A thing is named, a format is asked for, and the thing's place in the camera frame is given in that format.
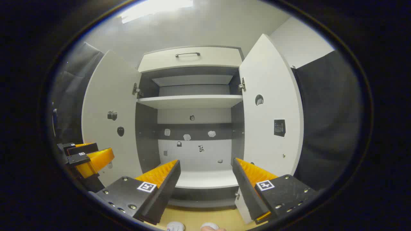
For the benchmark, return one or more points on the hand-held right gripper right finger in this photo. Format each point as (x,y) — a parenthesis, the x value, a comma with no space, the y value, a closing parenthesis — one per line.
(249,189)

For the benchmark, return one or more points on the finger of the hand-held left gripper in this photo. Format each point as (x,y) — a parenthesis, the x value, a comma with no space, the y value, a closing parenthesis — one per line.
(96,160)
(82,149)

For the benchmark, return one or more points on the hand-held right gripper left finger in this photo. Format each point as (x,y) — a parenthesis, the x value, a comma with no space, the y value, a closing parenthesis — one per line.
(165,189)

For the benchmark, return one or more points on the white shoe cabinet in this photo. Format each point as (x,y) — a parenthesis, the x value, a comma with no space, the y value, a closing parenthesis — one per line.
(205,178)

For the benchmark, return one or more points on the white cabinet door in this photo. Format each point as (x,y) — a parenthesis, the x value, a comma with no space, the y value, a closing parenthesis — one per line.
(109,96)
(269,80)

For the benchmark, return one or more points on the metal door hinge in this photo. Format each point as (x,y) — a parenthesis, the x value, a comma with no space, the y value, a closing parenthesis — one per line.
(136,89)
(242,85)

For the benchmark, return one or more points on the white cabinet shelf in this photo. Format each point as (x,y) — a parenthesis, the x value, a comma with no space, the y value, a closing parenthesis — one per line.
(192,101)

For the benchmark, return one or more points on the white cabinet drawer front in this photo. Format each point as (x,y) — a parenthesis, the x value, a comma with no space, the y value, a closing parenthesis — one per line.
(208,61)

